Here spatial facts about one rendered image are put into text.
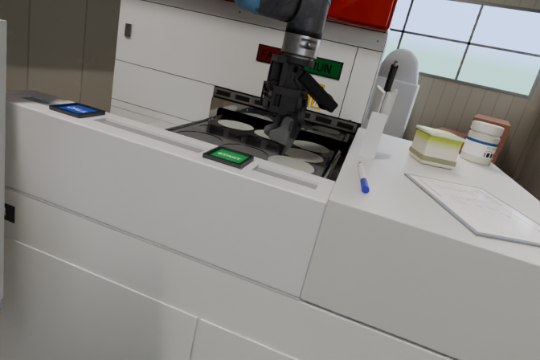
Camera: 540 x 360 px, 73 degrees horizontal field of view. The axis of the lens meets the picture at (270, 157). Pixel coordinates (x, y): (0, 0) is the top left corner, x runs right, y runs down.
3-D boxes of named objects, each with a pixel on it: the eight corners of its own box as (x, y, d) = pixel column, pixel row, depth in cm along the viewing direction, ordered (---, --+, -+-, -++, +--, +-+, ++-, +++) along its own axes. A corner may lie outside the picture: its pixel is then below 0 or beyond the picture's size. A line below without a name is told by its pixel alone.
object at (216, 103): (209, 125, 116) (214, 96, 113) (345, 165, 106) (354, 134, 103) (206, 126, 114) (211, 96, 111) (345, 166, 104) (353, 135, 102)
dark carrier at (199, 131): (223, 118, 109) (223, 116, 108) (337, 150, 101) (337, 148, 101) (157, 137, 76) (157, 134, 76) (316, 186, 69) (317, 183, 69)
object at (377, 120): (357, 149, 74) (377, 83, 71) (376, 154, 73) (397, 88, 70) (355, 155, 69) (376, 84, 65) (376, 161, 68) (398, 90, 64)
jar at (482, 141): (456, 153, 95) (470, 118, 93) (485, 161, 94) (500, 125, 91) (462, 160, 89) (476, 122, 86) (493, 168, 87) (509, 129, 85)
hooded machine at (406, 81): (402, 146, 636) (431, 56, 592) (395, 153, 574) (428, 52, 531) (358, 133, 667) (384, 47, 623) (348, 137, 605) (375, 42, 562)
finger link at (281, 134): (261, 152, 80) (270, 112, 78) (286, 155, 83) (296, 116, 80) (266, 157, 78) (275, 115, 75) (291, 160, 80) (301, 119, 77)
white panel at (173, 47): (115, 104, 126) (128, -19, 115) (346, 173, 108) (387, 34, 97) (109, 105, 123) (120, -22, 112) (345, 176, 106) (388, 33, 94)
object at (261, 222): (30, 162, 69) (32, 89, 65) (312, 263, 57) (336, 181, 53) (-22, 175, 60) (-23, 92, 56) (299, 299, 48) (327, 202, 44)
